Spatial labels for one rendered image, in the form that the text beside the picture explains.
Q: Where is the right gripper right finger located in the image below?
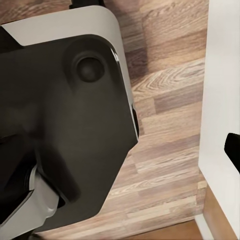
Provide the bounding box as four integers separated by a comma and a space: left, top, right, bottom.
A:
224, 133, 240, 173

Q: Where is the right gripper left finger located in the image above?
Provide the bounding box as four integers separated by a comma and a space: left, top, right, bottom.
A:
0, 133, 26, 193

